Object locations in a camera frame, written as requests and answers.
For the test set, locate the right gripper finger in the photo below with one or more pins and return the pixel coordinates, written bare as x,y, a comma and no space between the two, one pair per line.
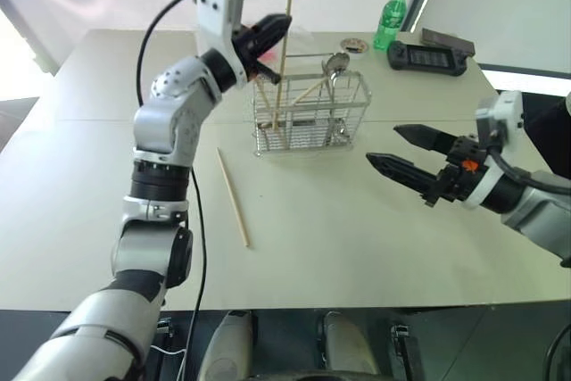
426,138
406,171

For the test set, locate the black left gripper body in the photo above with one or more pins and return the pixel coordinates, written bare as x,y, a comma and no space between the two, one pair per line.
249,46

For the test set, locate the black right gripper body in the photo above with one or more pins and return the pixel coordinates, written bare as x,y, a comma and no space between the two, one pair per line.
461,167

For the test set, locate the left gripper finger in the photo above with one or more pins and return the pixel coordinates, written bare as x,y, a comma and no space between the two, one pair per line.
274,26
269,72

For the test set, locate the wooden chopstick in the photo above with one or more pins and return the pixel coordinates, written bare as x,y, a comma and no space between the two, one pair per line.
312,90
283,64
233,198
262,102

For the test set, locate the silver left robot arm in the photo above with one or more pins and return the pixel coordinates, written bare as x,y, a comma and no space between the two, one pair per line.
165,126

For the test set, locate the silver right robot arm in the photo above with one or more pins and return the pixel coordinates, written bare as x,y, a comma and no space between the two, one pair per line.
535,216

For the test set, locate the metal spoon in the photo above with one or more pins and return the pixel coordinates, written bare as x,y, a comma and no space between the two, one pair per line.
336,63

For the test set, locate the clear plastic bag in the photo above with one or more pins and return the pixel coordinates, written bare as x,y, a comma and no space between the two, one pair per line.
305,39

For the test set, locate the black handheld game controller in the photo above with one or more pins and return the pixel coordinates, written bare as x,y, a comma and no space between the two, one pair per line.
424,58

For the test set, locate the black bulky object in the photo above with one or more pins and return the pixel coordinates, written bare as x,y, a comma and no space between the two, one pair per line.
546,131

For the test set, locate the dark rectangular box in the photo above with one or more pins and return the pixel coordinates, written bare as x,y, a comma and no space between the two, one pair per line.
450,42

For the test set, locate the green plastic soda bottle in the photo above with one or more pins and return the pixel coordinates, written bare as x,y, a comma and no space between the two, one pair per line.
390,19

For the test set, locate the grey rounded shape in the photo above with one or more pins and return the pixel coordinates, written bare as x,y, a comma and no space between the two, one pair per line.
225,345
350,345

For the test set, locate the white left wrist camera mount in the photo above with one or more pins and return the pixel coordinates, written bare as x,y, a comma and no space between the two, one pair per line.
214,6

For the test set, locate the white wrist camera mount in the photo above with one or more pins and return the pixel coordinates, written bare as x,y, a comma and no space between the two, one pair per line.
214,6
504,118

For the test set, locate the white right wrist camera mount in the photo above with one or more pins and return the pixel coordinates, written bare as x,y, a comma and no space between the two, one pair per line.
504,118

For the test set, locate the black metal bracket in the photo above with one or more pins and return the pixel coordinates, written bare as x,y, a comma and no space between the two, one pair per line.
406,350
165,327

